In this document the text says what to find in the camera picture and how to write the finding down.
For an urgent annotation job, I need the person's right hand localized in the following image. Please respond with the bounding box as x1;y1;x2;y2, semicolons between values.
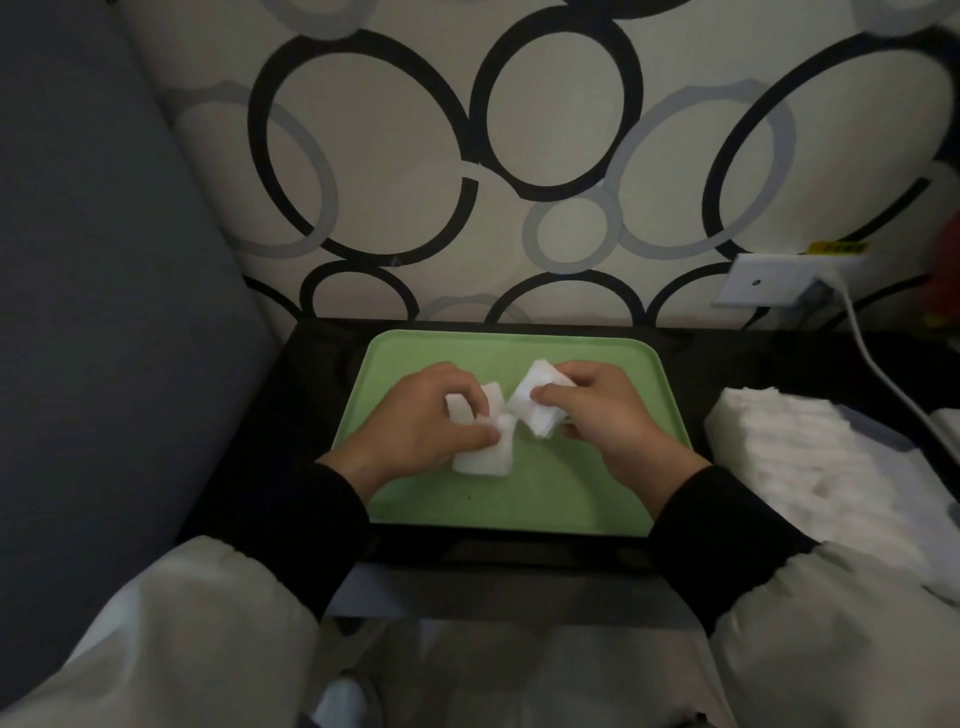
530;360;712;520

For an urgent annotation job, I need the person's left hand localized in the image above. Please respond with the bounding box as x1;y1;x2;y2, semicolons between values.
318;362;502;505

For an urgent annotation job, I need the white cotton pad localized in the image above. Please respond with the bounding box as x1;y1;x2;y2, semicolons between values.
509;358;579;440

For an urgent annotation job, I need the pile of white cotton pads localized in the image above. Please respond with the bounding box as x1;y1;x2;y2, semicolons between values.
452;412;519;478

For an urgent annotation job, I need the green plastic tray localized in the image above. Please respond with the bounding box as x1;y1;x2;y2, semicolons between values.
329;329;693;539

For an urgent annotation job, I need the person's right forearm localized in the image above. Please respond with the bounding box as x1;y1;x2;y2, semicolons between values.
648;464;960;728

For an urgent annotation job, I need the person's left forearm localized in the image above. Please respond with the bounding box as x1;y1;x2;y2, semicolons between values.
0;461;370;728

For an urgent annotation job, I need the grey upholstered sofa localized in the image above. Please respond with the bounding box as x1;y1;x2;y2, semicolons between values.
0;0;283;706

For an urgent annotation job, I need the red decoration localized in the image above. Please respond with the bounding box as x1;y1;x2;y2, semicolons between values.
922;217;960;331

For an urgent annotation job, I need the white wall socket plate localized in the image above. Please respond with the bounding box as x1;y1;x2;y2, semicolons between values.
710;253;849;310

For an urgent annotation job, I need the white charger cable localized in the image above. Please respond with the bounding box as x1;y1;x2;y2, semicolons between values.
813;277;960;466

